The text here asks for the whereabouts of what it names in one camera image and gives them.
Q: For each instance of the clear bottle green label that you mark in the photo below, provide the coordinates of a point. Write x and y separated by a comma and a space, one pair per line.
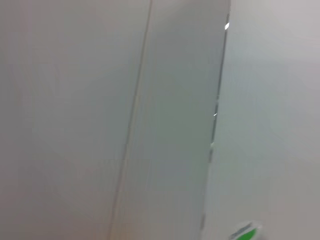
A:
246, 233

